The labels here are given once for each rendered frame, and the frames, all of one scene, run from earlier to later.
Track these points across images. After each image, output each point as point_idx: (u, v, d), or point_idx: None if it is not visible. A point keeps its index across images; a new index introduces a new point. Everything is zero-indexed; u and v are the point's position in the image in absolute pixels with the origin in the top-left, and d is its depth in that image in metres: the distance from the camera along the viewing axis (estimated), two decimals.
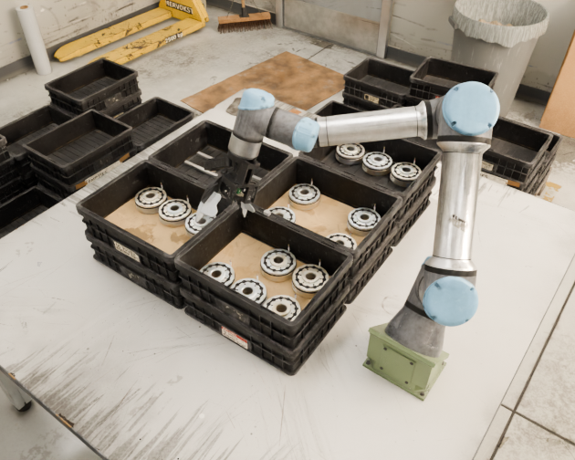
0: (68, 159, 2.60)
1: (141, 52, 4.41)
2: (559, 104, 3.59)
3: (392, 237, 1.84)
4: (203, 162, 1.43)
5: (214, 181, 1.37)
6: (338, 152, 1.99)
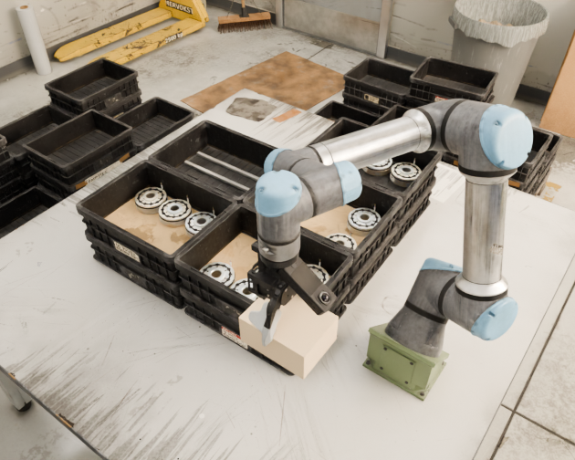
0: (68, 159, 2.60)
1: (141, 52, 4.41)
2: (559, 104, 3.59)
3: (392, 237, 1.84)
4: (334, 295, 1.03)
5: None
6: None
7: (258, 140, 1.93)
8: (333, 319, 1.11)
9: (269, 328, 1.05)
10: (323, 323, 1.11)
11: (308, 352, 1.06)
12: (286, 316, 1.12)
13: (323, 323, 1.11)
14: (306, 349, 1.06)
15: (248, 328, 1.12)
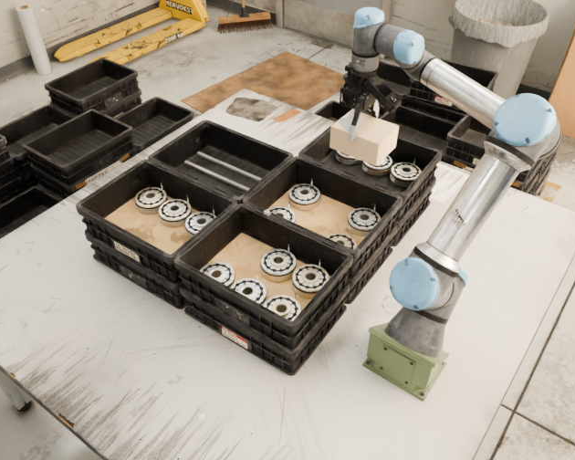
0: (68, 159, 2.60)
1: (141, 52, 4.41)
2: (559, 104, 3.59)
3: (392, 237, 1.84)
4: (400, 99, 1.55)
5: None
6: (338, 152, 1.99)
7: (258, 140, 1.93)
8: (395, 127, 1.63)
9: (355, 124, 1.57)
10: (389, 129, 1.63)
11: (381, 142, 1.58)
12: (363, 125, 1.64)
13: (389, 129, 1.62)
14: (379, 141, 1.58)
15: (338, 133, 1.64)
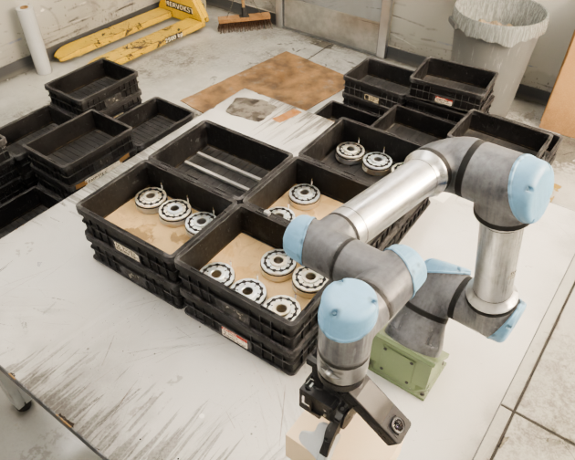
0: (68, 159, 2.60)
1: (141, 52, 4.41)
2: (559, 104, 3.59)
3: (392, 237, 1.84)
4: (407, 419, 0.84)
5: None
6: (338, 152, 1.99)
7: (258, 140, 1.93)
8: None
9: (327, 456, 0.86)
10: None
11: None
12: (342, 432, 0.93)
13: None
14: None
15: (297, 447, 0.93)
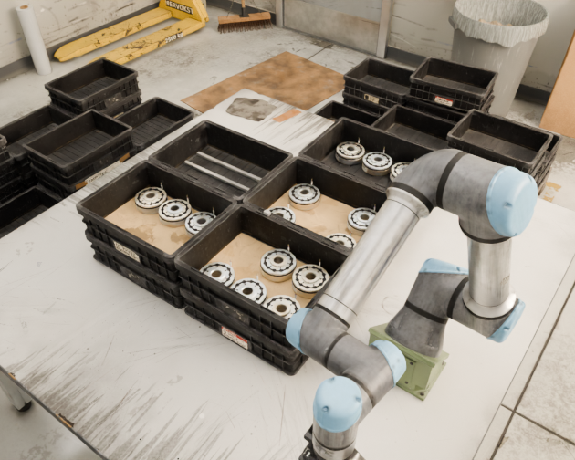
0: (68, 159, 2.60)
1: (141, 52, 4.41)
2: (559, 104, 3.59)
3: None
4: None
5: None
6: (338, 152, 1.99)
7: (258, 140, 1.93)
8: None
9: None
10: None
11: None
12: None
13: None
14: None
15: None
